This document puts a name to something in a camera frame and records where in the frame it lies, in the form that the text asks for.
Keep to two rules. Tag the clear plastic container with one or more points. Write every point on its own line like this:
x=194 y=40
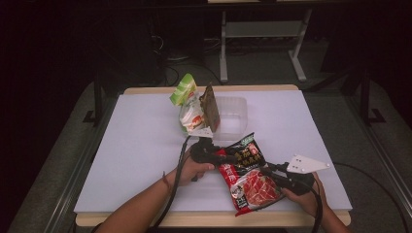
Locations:
x=231 y=113

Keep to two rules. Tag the black metal stand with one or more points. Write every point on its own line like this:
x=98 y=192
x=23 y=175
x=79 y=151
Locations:
x=365 y=97
x=98 y=100

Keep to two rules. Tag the green and white snack packet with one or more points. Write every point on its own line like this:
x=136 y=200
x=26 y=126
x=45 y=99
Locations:
x=189 y=106

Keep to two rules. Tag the person's left hand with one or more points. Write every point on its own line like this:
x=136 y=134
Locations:
x=192 y=171

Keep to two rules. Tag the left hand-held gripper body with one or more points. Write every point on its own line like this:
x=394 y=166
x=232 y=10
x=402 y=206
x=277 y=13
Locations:
x=204 y=152

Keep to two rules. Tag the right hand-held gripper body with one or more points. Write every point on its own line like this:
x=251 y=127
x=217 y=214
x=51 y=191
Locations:
x=299 y=183

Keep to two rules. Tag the aluminium rail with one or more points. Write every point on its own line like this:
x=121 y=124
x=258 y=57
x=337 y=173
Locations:
x=69 y=191
x=388 y=181

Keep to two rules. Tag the gold foil packet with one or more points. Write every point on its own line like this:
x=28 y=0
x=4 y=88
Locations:
x=211 y=108

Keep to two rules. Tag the white metal desk frame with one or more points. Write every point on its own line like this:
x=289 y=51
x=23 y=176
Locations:
x=223 y=48

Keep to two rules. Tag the red and black sauce packet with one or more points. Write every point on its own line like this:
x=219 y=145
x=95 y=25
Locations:
x=256 y=191

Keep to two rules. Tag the person's right hand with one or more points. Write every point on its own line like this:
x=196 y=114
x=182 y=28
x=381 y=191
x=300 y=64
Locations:
x=304 y=202

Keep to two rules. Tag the white table sheet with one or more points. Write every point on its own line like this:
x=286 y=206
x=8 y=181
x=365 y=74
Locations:
x=136 y=145

